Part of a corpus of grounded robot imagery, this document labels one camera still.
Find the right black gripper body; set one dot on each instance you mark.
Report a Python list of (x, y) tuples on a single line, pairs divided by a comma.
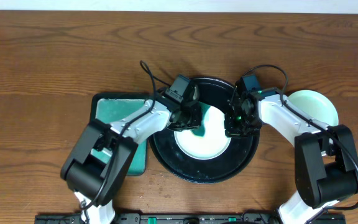
[(233, 125)]

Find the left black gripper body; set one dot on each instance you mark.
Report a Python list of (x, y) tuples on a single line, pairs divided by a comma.
[(189, 121)]

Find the green sponge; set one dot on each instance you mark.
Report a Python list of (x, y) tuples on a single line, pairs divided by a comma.
[(201, 131)]

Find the white plate top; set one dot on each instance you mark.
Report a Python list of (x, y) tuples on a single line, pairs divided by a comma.
[(212, 144)]

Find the pale green plate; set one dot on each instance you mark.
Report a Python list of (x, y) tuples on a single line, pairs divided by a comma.
[(316, 105)]

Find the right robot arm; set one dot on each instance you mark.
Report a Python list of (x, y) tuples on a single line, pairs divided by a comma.
[(326, 161)]

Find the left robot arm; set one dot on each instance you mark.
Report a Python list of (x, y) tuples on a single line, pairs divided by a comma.
[(99, 162)]

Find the black round tray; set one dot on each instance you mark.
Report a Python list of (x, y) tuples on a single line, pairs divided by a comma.
[(233, 160)]

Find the green rectangular water tray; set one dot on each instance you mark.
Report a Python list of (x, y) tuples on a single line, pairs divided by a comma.
[(108, 107)]

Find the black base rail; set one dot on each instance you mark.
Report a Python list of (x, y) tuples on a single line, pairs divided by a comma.
[(135, 218)]

